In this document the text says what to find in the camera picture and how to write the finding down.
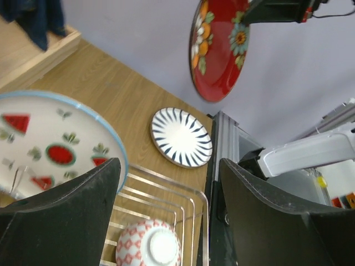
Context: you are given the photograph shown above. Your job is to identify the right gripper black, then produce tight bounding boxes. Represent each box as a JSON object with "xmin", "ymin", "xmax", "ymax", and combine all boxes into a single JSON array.
[{"xmin": 242, "ymin": 0, "xmax": 327, "ymax": 25}]

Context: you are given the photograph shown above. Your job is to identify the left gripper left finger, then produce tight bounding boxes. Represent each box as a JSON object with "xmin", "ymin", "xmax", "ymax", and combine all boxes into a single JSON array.
[{"xmin": 1, "ymin": 158, "xmax": 121, "ymax": 265}]

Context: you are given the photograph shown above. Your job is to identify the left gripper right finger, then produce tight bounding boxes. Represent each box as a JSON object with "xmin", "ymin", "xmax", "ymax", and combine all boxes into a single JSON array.
[{"xmin": 219, "ymin": 158, "xmax": 354, "ymax": 265}]

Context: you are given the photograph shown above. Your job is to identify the red floral plate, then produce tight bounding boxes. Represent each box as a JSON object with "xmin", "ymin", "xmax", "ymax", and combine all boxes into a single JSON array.
[{"xmin": 189, "ymin": 1, "xmax": 250, "ymax": 103}]

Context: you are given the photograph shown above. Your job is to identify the wire dish rack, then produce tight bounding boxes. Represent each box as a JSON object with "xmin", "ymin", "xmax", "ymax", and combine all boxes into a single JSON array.
[{"xmin": 100, "ymin": 165, "xmax": 210, "ymax": 265}]

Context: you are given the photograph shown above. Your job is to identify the watermelon pattern plate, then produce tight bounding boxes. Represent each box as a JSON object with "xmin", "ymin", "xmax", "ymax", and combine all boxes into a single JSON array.
[{"xmin": 1, "ymin": 90, "xmax": 128, "ymax": 200}]

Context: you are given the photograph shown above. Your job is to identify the blue patterned bowl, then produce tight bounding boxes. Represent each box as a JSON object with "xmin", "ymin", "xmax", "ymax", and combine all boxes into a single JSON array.
[{"xmin": 115, "ymin": 219, "xmax": 182, "ymax": 266}]

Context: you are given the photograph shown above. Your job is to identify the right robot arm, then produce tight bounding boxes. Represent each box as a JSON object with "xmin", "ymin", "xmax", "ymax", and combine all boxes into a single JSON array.
[{"xmin": 239, "ymin": 1, "xmax": 354, "ymax": 180}]

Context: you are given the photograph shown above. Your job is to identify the wooden clothes rack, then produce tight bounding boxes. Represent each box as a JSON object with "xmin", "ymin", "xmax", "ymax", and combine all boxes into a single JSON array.
[{"xmin": 1, "ymin": 19, "xmax": 81, "ymax": 91}]

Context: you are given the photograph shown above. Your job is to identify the white blue striped plate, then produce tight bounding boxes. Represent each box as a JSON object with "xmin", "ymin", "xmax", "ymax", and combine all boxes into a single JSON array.
[{"xmin": 150, "ymin": 107, "xmax": 213, "ymax": 168}]

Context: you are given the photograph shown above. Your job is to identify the navy garment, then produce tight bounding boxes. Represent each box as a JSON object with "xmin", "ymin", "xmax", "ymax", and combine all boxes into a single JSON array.
[{"xmin": 1, "ymin": 0, "xmax": 67, "ymax": 52}]

